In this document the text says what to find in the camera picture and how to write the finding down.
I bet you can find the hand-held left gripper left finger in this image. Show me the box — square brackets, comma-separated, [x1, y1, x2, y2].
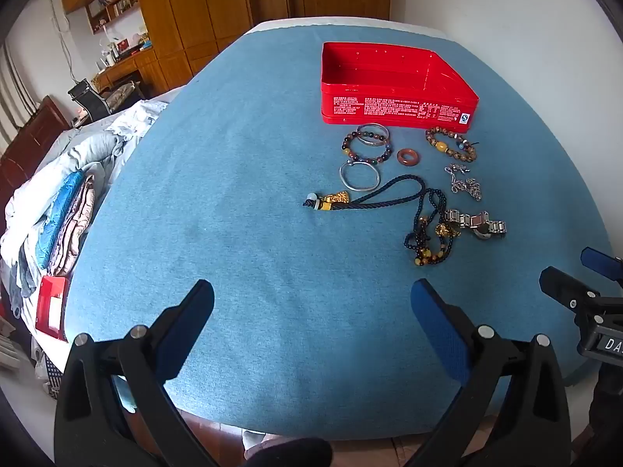
[53, 279, 221, 467]

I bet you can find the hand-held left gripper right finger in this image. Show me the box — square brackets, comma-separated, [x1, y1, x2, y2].
[405, 279, 574, 467]

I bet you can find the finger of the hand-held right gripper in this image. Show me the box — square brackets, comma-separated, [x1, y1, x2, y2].
[581, 247, 623, 285]
[539, 266, 604, 309]

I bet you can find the black bead necklace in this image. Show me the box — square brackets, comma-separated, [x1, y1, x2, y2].
[403, 187, 463, 268]

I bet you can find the metal wristwatch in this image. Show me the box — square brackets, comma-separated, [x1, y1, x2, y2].
[445, 208, 508, 242]

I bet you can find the silver chain necklace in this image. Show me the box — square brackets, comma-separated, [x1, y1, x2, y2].
[443, 163, 484, 203]

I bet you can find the thin silver bangle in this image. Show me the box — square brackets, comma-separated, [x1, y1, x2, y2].
[339, 160, 381, 191]

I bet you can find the black cord gold pendant necklace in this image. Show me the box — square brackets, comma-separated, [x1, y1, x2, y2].
[303, 175, 427, 213]

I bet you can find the amber bead bracelet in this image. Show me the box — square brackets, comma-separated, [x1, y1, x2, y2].
[425, 126, 479, 163]

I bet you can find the multicoloured bead bracelet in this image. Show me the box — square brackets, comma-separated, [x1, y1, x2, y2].
[341, 126, 394, 164]

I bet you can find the wide silver bangle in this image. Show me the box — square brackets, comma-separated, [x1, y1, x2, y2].
[355, 123, 391, 147]

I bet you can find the red tin box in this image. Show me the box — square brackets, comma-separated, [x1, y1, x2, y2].
[320, 41, 480, 130]

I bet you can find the red box lid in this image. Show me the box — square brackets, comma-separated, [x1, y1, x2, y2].
[36, 275, 69, 342]

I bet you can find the checked cloth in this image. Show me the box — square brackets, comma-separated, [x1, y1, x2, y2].
[30, 341, 67, 400]

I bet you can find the pink folded cloth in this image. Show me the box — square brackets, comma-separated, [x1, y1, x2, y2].
[49, 175, 98, 277]

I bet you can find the blue folded cloth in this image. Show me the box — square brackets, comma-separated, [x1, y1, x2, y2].
[35, 171, 87, 269]

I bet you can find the white quilt pile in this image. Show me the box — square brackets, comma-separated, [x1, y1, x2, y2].
[0, 99, 170, 312]

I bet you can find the dark wooden headboard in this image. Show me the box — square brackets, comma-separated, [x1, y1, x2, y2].
[0, 96, 74, 207]

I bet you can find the black office chair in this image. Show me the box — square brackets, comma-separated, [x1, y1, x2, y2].
[67, 78, 111, 120]

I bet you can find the wooden desk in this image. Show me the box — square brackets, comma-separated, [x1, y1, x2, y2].
[92, 45, 165, 99]

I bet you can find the striped curtain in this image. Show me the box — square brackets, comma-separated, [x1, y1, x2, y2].
[0, 41, 39, 156]

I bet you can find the wooden wardrobe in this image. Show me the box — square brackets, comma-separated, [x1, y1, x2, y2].
[129, 0, 254, 99]

